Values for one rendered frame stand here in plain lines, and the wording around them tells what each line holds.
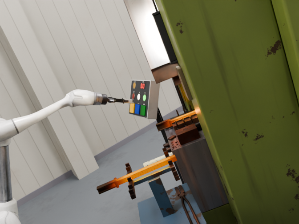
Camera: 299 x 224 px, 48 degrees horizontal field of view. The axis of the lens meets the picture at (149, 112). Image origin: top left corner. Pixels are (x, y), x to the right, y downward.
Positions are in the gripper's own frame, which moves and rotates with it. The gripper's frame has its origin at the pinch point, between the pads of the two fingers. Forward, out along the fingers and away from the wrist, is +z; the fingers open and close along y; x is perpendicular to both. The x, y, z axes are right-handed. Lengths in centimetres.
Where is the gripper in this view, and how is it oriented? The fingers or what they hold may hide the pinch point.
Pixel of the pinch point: (127, 101)
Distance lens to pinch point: 242.2
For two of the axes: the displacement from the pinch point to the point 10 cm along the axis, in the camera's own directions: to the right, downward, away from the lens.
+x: 0.9, -9.9, -0.6
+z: 8.9, 0.5, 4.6
